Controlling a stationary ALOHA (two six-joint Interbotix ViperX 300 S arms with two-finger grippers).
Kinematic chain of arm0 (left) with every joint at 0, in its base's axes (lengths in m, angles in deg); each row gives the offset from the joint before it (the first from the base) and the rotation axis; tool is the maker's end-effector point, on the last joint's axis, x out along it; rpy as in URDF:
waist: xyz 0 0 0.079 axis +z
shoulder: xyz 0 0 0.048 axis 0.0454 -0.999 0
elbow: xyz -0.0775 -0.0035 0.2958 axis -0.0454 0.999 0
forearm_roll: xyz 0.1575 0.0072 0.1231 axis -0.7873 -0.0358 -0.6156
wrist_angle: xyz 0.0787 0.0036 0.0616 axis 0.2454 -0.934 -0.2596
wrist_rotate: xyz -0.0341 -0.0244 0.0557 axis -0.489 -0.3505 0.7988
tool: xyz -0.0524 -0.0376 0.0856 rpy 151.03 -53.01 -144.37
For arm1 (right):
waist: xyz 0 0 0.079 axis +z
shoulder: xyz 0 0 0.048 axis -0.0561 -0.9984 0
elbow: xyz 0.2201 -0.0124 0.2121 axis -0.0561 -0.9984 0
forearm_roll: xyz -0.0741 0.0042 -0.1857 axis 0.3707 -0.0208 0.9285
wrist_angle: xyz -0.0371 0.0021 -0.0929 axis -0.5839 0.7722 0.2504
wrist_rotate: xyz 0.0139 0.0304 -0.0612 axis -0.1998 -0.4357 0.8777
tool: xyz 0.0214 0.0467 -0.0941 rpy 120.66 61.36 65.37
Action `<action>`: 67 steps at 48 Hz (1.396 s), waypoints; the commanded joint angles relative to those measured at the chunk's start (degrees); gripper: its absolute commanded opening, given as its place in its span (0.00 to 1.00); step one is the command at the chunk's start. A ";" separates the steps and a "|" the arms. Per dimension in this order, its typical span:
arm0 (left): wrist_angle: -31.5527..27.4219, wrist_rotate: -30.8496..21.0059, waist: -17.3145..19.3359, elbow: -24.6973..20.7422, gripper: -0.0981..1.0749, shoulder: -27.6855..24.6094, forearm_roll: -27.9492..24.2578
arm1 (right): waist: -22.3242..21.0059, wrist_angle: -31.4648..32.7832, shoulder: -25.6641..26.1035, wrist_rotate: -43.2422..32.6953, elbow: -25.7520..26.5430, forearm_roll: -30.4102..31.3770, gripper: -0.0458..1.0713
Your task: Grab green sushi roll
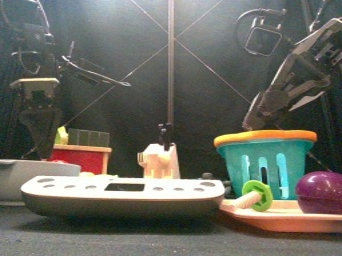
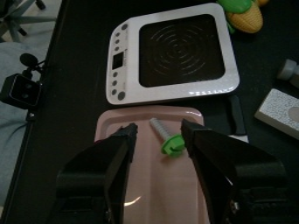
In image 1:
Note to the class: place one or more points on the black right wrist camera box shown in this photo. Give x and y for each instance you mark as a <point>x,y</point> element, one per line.
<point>262,40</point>

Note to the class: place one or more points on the teal basket orange rim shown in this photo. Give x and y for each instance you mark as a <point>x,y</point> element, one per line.
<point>262,156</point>

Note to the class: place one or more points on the grey metal frame pole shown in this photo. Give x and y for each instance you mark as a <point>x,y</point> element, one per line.
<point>170,60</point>

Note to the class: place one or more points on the pale wooden tray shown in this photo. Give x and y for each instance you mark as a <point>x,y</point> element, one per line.
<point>289,218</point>

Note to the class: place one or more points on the purple toy ball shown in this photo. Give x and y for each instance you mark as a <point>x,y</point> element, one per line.
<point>321,192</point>

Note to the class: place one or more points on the red wooden toy box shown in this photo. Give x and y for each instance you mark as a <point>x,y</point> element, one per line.
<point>84,160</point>

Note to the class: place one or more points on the dark small toy piece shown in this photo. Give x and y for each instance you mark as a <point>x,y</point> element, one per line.
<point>215,181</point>

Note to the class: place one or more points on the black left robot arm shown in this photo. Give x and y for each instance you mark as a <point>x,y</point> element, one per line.
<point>27,30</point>

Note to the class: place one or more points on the dark green block row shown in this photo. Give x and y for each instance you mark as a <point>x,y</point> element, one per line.
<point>88,137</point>

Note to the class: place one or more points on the grey plastic tray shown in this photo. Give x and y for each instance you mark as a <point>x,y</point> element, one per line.
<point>31,176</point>

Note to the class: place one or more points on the green headed toy screw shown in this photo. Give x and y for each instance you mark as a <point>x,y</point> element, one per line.
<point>258,196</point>

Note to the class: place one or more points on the black left wrist camera bracket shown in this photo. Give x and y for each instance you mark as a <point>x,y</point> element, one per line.
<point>91,75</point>

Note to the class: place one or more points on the yellow green toy piece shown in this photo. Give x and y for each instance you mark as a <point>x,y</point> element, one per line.
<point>62,136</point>

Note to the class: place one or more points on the white toy fork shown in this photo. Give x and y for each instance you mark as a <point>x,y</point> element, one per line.
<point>142,159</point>

